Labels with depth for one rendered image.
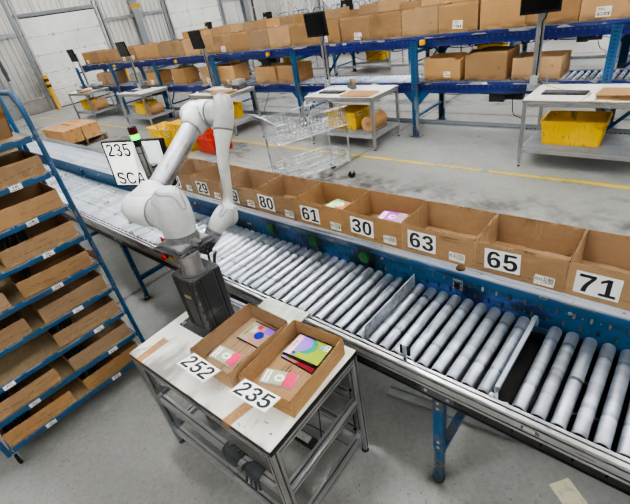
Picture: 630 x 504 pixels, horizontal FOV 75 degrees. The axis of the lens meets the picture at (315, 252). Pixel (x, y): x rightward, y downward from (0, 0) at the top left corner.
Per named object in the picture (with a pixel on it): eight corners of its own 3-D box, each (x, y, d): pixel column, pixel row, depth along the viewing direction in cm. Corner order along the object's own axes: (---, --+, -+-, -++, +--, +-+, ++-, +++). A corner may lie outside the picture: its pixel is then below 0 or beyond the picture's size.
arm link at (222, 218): (221, 235, 217) (227, 233, 230) (235, 210, 215) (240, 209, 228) (203, 225, 217) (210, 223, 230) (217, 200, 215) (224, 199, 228)
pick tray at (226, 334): (194, 364, 194) (188, 349, 189) (253, 316, 217) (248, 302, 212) (233, 391, 177) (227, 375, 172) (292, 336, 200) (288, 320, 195)
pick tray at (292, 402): (243, 390, 176) (237, 375, 171) (297, 333, 201) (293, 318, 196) (294, 419, 160) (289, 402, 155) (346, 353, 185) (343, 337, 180)
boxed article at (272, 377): (292, 391, 171) (291, 388, 171) (259, 383, 178) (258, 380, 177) (299, 377, 177) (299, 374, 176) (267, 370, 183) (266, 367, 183)
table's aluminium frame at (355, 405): (177, 441, 248) (130, 357, 210) (246, 375, 284) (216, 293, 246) (304, 548, 189) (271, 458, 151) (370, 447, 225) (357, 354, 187)
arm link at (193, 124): (138, 216, 184) (107, 212, 194) (162, 234, 197) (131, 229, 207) (210, 91, 212) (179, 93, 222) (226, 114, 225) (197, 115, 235)
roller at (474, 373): (458, 391, 165) (458, 382, 163) (505, 315, 196) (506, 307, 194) (470, 396, 162) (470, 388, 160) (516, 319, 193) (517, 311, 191)
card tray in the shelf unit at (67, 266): (24, 298, 234) (14, 284, 228) (11, 281, 253) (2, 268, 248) (93, 263, 256) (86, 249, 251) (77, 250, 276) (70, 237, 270)
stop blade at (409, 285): (366, 339, 195) (364, 325, 190) (414, 287, 222) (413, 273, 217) (367, 340, 194) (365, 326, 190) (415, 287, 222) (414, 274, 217)
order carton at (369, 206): (345, 234, 249) (341, 209, 240) (372, 213, 266) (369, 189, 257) (402, 250, 225) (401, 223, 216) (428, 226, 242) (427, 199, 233)
